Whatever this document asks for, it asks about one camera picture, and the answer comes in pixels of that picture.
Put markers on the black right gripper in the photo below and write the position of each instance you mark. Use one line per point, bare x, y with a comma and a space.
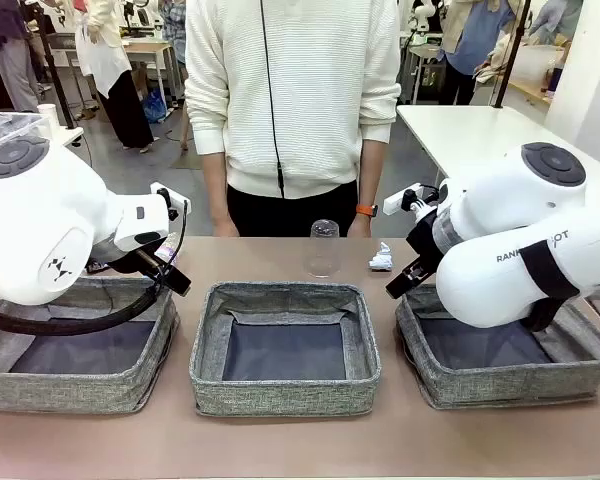
427, 240

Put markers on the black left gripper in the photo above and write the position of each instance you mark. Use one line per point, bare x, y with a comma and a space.
122, 262

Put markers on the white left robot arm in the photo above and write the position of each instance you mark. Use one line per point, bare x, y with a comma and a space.
40, 210

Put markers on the person's right forearm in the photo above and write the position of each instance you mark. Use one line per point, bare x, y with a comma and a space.
215, 185

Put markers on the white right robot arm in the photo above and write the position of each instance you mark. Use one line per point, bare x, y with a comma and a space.
505, 210

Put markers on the person's left forearm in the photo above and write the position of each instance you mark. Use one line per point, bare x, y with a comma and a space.
372, 170

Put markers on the person's left hand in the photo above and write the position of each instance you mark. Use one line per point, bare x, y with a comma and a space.
360, 227

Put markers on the person's right hand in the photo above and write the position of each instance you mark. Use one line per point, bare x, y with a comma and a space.
226, 229

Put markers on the orange wrist watch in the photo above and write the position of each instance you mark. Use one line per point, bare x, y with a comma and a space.
367, 210

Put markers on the clear plastic cup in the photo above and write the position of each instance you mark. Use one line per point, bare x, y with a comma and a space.
322, 250

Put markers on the black trousers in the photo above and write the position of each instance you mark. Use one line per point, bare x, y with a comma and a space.
290, 215

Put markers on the grey fabric basket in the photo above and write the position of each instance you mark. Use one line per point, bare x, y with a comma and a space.
505, 387
80, 392
280, 395

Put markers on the large white table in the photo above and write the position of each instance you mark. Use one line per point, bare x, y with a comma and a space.
470, 135

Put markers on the blue plastic bag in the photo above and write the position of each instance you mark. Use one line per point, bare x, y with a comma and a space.
155, 107

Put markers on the small white side table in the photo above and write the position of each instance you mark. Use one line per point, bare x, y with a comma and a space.
67, 134

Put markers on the white paper roll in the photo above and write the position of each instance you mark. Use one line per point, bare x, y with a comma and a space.
46, 117

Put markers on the white knit sweater torso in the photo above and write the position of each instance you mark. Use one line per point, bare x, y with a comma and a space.
305, 90

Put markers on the clear plastic storage box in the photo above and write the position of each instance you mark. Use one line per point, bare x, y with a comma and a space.
15, 125

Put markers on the wooden top background desk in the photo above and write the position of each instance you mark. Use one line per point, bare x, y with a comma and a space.
150, 50

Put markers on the black tripod pole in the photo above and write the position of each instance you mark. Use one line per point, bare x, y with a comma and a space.
55, 75

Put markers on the woman in white top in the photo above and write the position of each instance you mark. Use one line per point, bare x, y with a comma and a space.
107, 50

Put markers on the person in blue shirt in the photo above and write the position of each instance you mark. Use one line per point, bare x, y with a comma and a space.
472, 45

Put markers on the person in plaid shirt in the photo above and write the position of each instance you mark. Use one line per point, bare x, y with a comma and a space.
175, 30

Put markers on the black stand pole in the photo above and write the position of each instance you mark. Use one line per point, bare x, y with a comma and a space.
512, 55

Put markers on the translucent white container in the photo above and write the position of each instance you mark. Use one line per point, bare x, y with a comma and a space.
537, 62

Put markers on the person in grey trousers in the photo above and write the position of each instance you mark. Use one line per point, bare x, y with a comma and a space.
15, 70

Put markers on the small white background robot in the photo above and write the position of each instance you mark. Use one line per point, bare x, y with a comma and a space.
422, 15

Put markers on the person in grey-blue shirt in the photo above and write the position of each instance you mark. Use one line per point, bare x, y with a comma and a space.
555, 20

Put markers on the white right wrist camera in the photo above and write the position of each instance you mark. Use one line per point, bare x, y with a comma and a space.
400, 201

